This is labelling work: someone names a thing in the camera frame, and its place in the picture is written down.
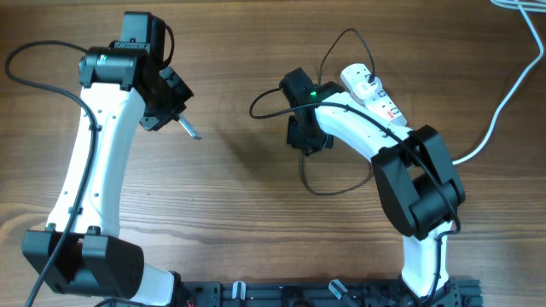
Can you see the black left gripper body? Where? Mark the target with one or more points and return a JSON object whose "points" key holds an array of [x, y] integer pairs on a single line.
{"points": [[167, 103]]}

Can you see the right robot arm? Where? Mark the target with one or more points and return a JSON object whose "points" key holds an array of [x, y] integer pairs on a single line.
{"points": [[418, 185]]}

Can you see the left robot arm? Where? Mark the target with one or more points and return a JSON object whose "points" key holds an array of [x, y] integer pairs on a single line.
{"points": [[126, 85]]}

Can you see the white power strip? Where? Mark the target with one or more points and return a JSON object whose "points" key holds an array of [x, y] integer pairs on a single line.
{"points": [[383, 106]]}

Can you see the smartphone with cyan screen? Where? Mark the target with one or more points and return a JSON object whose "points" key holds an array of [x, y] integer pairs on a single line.
{"points": [[188, 127]]}

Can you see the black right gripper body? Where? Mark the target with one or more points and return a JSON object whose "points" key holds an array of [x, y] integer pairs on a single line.
{"points": [[310, 138]]}

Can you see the white charger adapter plug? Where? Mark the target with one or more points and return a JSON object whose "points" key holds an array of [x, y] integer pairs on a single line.
{"points": [[363, 92]]}

